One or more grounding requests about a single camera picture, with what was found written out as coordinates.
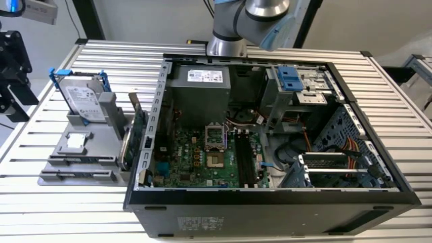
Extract silver disk bay cage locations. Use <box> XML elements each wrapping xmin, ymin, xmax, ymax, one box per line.
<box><xmin>280</xmin><ymin>151</ymin><xmax>389</xmax><ymax>189</ymax></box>

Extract green motherboard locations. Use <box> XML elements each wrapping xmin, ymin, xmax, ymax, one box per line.
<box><xmin>153</xmin><ymin>126</ymin><xmax>273</xmax><ymax>188</ymax></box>

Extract black looped cable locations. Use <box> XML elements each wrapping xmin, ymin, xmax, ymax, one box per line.
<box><xmin>273</xmin><ymin>139</ymin><xmax>307</xmax><ymax>167</ymax></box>

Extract black RAM slot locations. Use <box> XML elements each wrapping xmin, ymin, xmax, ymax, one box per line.
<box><xmin>235</xmin><ymin>128</ymin><xmax>251</xmax><ymax>188</ymax></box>
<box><xmin>243</xmin><ymin>128</ymin><xmax>260</xmax><ymax>188</ymax></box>

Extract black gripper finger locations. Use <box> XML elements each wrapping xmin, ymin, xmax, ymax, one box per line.
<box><xmin>0</xmin><ymin>75</ymin><xmax>29</xmax><ymax>122</ymax></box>
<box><xmin>1</xmin><ymin>30</ymin><xmax>40</xmax><ymax>106</ymax></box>

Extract CPU socket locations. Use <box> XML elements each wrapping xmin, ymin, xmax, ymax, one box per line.
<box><xmin>205</xmin><ymin>151</ymin><xmax>227</xmax><ymax>170</ymax></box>

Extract black slanted frame post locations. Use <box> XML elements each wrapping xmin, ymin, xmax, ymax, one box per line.
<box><xmin>292</xmin><ymin>0</ymin><xmax>324</xmax><ymax>49</ymax></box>

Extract power supply wire bundle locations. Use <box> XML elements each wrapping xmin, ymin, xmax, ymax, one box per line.
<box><xmin>225</xmin><ymin>106</ymin><xmax>269</xmax><ymax>129</ymax></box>

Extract black PC case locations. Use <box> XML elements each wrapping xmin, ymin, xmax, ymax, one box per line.
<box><xmin>121</xmin><ymin>53</ymin><xmax>423</xmax><ymax>238</ymax></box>

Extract silver socket cover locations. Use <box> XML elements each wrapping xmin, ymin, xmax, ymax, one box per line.
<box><xmin>204</xmin><ymin>122</ymin><xmax>227</xmax><ymax>152</ymax></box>

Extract grey parts rack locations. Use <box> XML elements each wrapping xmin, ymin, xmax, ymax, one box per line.
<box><xmin>37</xmin><ymin>91</ymin><xmax>136</xmax><ymax>187</ymax></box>

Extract orange yellow red wire bundle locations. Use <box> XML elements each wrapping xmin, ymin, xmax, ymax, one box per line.
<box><xmin>339</xmin><ymin>137</ymin><xmax>361</xmax><ymax>171</ymax></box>

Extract black upright post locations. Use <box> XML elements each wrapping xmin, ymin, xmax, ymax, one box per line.
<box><xmin>72</xmin><ymin>0</ymin><xmax>105</xmax><ymax>41</ymax></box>

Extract grey power supply unit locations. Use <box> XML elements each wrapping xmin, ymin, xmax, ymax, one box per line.
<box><xmin>167</xmin><ymin>64</ymin><xmax>232</xmax><ymax>127</ymax></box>

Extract grey metal frame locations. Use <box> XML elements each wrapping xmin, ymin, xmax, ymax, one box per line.
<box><xmin>400</xmin><ymin>53</ymin><xmax>432</xmax><ymax>112</ymax></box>

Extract blue drive bay latch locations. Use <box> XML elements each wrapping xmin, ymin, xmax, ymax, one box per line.
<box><xmin>276</xmin><ymin>64</ymin><xmax>303</xmax><ymax>93</ymax></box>

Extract green graphics card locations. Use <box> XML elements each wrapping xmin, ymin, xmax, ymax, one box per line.
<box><xmin>117</xmin><ymin>91</ymin><xmax>149</xmax><ymax>171</ymax></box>

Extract orange drive wire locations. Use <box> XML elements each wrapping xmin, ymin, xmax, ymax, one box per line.
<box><xmin>283</xmin><ymin>115</ymin><xmax>313</xmax><ymax>152</ymax></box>

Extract hard disk in blue carrier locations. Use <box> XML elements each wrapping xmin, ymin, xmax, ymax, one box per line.
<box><xmin>48</xmin><ymin>66</ymin><xmax>113</xmax><ymax>125</ymax></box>

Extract silver optical drive bay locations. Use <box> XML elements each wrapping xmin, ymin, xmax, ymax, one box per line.
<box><xmin>259</xmin><ymin>65</ymin><xmax>343</xmax><ymax>134</ymax></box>

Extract silver CPU chip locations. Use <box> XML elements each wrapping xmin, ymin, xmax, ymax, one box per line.
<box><xmin>67</xmin><ymin>133</ymin><xmax>87</xmax><ymax>148</ymax></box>

